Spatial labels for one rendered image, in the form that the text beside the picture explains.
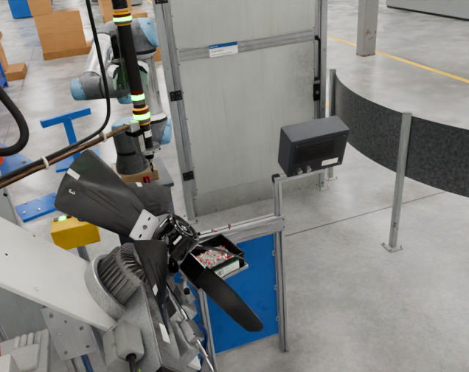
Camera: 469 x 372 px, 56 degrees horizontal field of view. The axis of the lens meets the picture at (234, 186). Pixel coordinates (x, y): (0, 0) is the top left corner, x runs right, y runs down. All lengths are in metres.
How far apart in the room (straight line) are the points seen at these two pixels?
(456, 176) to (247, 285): 1.37
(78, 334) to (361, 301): 1.86
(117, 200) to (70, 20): 9.30
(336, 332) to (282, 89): 1.75
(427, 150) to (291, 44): 1.22
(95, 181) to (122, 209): 0.10
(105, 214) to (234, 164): 2.31
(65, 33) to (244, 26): 7.59
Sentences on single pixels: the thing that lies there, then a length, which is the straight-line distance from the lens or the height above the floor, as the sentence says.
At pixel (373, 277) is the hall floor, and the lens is 2.99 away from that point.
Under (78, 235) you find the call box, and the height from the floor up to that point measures 1.03.
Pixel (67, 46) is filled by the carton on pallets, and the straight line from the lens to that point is 10.51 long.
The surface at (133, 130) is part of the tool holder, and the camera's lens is 1.20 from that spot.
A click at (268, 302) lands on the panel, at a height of 0.36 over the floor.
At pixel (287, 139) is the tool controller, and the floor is 1.23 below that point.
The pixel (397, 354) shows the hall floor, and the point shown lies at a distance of 2.59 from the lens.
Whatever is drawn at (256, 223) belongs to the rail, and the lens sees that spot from 1.93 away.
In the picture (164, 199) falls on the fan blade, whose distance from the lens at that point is 1.49.
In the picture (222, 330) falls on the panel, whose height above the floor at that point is 0.28.
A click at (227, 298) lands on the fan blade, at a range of 1.29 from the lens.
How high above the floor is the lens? 1.94
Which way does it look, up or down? 29 degrees down
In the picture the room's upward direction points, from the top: 5 degrees counter-clockwise
